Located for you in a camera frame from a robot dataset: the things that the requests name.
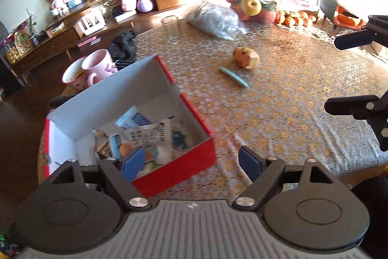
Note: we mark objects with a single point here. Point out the brown bun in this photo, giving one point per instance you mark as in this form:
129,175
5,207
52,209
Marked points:
246,58

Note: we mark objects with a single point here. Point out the wooden television cabinet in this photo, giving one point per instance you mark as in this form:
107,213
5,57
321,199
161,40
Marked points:
54,43

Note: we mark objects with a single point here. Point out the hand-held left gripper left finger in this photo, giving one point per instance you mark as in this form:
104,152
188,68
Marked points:
133,162

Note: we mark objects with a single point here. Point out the orange container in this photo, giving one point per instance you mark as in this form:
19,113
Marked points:
345,16

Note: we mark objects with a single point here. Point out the blue snack box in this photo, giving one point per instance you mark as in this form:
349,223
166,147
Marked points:
135,118

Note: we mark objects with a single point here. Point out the pink mug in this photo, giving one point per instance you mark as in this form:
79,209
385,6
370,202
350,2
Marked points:
100,64

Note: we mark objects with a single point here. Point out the snack bag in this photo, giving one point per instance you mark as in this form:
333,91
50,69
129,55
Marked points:
23,45

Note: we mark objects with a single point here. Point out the drinking glass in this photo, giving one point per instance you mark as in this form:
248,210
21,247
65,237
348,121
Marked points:
171,30

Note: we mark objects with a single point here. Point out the snack jar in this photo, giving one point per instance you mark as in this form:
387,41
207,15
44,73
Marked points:
12,52

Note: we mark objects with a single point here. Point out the striped vase with plant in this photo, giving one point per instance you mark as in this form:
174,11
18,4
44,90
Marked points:
34,39

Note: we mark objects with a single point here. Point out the book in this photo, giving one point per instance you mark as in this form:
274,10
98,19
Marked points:
125,16

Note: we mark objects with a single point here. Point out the white polka dot mug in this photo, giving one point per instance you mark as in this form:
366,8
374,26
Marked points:
74,77

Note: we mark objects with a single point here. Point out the foil wrapper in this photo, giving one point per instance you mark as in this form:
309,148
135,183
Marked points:
101,145

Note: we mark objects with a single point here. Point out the red cardboard box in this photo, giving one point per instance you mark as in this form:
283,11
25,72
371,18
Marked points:
182,162

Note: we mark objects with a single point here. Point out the pink paper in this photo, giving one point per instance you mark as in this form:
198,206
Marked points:
88,42

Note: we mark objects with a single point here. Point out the black cloth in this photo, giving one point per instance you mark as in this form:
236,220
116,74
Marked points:
122,45

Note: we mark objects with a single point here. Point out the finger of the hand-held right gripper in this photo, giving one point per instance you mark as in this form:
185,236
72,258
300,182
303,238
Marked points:
351,39
348,105

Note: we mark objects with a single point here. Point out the white box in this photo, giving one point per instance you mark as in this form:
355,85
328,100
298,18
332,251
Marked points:
55,28

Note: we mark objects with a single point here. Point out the white magazine rack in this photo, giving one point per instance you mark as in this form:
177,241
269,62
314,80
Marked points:
90,23

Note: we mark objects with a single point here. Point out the yellow apple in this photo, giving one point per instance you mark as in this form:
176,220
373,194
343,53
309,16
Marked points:
251,5

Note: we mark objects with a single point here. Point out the patterned cloth desktop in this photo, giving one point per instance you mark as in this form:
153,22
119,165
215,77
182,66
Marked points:
288,89

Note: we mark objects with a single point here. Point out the clear plastic bag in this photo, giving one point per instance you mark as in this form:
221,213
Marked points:
215,19

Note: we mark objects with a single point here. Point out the white printed snack packet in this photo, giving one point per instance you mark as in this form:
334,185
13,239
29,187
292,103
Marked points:
148,136

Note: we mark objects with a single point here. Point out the row of tangerines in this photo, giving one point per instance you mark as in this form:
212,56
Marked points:
294,19

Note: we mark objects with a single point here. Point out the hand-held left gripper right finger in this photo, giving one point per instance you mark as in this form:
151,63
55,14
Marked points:
250,162

